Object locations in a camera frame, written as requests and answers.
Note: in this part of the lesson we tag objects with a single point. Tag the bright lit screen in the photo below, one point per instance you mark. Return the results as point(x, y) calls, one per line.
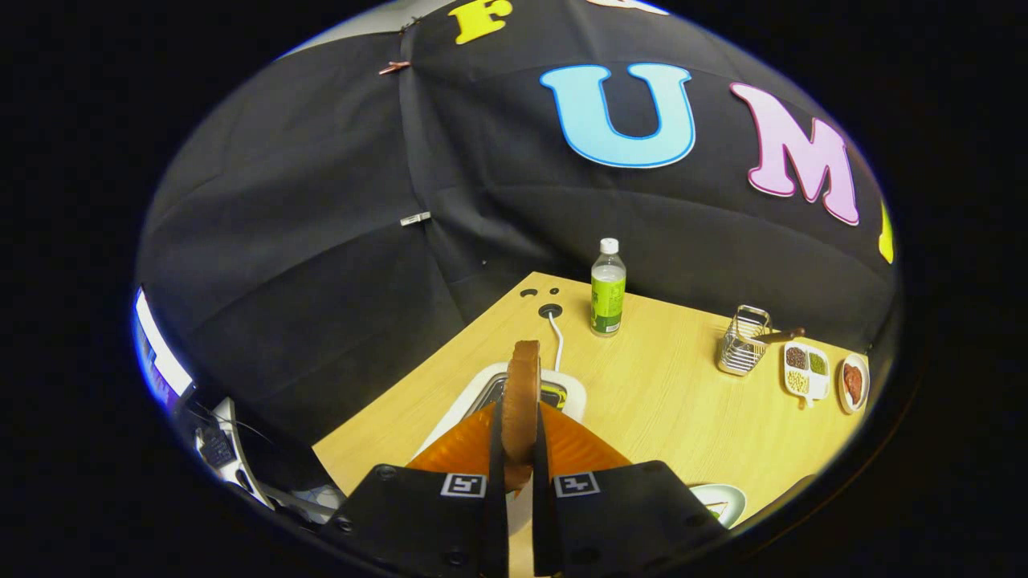
point(161, 353)

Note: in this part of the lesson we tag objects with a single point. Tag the white toaster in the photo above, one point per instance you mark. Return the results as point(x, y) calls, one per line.
point(572, 389)

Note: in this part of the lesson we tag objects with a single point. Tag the green label plastic bottle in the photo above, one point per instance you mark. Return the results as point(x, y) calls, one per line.
point(608, 297)

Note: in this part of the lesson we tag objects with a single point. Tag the pile of yellow soybeans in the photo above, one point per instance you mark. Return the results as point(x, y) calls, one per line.
point(797, 382)

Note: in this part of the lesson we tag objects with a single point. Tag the white curved frame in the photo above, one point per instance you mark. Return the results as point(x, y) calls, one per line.
point(253, 482)

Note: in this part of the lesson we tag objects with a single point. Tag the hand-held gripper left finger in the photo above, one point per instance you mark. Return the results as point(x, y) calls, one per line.
point(496, 449)

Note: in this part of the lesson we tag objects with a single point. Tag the silver cloth clip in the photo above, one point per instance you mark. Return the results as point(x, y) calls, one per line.
point(415, 218)

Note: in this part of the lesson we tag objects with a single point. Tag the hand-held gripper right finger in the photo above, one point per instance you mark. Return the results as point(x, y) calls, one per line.
point(540, 466)

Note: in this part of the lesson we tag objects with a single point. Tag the pile of dark red beans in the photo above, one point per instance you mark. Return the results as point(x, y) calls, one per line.
point(796, 358)

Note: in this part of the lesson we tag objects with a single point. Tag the red cloth clip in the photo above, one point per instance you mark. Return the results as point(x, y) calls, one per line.
point(393, 67)

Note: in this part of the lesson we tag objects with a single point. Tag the black backdrop cloth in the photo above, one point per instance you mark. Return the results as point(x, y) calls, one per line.
point(321, 241)

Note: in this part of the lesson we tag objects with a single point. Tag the white divided dish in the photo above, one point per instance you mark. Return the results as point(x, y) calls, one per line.
point(817, 388)

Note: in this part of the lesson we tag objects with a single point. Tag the pile of green beans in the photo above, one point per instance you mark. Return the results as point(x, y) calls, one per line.
point(817, 363)

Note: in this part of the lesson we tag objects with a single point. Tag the round white meat plate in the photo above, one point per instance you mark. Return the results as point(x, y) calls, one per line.
point(851, 409)

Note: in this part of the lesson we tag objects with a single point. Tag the toasted bread slice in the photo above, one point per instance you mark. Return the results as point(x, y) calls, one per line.
point(522, 401)

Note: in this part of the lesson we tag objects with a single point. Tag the brown meat piece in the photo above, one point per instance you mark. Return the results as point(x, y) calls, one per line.
point(853, 384)

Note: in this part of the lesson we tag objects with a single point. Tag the pale green round plate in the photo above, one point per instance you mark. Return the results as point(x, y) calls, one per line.
point(727, 496)

